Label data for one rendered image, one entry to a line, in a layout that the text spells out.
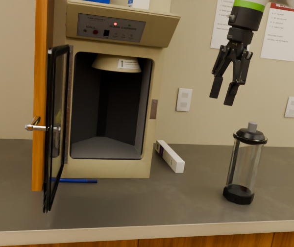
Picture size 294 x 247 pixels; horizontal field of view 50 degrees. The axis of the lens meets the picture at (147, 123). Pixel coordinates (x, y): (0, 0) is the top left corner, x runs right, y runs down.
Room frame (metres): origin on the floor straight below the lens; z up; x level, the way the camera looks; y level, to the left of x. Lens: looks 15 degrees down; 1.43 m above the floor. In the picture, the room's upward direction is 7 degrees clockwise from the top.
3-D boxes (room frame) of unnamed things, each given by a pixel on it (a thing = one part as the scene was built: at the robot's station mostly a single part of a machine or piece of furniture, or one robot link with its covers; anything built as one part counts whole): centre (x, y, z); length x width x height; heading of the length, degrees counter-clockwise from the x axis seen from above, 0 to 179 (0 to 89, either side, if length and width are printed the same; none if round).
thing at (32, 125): (0.75, 0.26, 1.20); 0.10 x 0.05 x 0.03; 8
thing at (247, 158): (1.01, -0.34, 1.06); 0.11 x 0.11 x 0.21
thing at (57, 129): (0.73, 0.21, 1.18); 0.02 x 0.02 x 0.06; 8
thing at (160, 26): (0.98, 0.11, 1.46); 0.32 x 0.12 x 0.10; 105
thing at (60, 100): (0.83, 0.24, 1.19); 0.30 x 0.01 x 0.40; 8
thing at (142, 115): (1.16, 0.16, 1.19); 0.26 x 0.24 x 0.35; 105
